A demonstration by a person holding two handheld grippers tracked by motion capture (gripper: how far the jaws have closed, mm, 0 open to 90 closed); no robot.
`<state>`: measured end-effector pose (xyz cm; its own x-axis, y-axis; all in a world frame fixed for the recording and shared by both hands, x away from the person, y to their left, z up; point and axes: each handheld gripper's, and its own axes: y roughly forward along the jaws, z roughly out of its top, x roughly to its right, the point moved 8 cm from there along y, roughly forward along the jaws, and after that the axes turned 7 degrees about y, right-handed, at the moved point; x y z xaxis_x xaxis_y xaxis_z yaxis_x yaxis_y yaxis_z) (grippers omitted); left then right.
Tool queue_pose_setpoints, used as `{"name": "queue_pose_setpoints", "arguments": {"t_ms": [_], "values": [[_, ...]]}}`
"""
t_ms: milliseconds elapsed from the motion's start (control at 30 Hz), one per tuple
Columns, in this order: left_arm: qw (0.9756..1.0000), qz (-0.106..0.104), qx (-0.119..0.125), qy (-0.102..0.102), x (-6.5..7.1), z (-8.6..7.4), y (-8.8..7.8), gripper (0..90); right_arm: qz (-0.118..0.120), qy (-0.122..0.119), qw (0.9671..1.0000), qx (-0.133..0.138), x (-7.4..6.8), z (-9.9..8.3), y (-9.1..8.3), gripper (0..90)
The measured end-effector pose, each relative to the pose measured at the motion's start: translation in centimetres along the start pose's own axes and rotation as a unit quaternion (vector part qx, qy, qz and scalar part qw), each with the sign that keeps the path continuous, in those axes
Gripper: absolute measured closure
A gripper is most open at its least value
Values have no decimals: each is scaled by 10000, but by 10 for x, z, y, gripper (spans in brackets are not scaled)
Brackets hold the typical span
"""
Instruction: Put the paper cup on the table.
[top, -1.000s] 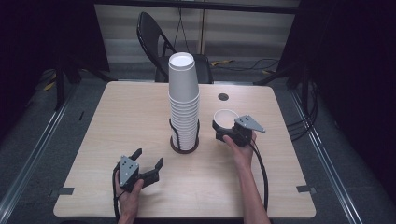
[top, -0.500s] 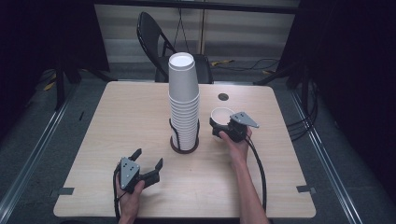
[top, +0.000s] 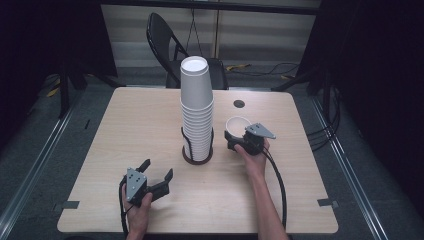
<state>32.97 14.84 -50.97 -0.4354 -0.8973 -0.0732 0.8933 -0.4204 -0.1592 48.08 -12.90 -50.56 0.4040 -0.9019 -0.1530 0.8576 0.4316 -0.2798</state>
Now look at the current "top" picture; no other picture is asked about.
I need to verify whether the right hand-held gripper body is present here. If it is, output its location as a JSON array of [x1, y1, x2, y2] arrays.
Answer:
[[226, 122, 277, 157]]

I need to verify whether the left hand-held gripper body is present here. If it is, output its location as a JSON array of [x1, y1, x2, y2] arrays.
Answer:
[[120, 167, 170, 208]]

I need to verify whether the single white paper cup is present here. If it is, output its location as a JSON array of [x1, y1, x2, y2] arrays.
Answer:
[[225, 115, 253, 140]]

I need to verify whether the black wire cup holder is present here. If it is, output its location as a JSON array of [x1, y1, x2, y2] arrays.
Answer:
[[180, 127, 215, 167]]

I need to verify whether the stack of white paper cups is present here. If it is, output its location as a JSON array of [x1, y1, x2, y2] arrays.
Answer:
[[179, 55, 215, 163]]

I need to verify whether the person's right hand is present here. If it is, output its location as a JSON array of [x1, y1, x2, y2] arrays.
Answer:
[[233, 138, 271, 180]]

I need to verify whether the person's left hand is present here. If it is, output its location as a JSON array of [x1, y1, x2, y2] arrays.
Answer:
[[121, 184, 154, 237]]

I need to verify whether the grey tape patch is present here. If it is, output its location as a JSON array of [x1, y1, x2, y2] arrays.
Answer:
[[316, 198, 340, 209], [53, 200, 81, 212]]

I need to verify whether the dark metal stand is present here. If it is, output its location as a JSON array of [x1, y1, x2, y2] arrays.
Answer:
[[58, 63, 118, 119]]

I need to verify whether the black folding chair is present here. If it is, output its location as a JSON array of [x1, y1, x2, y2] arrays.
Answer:
[[145, 12, 230, 90]]

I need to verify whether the left hand-held gripper cable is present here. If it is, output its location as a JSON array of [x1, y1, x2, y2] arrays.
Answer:
[[118, 178, 134, 239]]

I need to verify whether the hand-held gripper cable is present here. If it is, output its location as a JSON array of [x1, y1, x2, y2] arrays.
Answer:
[[118, 178, 134, 239], [262, 148, 288, 231]]

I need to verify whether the right hand-held gripper cable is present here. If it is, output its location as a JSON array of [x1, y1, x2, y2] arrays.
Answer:
[[262, 148, 288, 231]]

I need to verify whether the yellow cable plug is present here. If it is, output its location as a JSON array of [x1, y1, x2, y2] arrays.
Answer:
[[225, 63, 252, 72]]

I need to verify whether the thin black floor cable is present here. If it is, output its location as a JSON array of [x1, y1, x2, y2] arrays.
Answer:
[[229, 62, 301, 77]]

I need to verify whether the bundle of black floor cables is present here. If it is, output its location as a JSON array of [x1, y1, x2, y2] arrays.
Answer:
[[305, 84, 343, 153]]

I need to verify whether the black hanging cord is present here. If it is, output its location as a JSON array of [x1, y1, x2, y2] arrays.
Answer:
[[185, 8, 202, 58]]

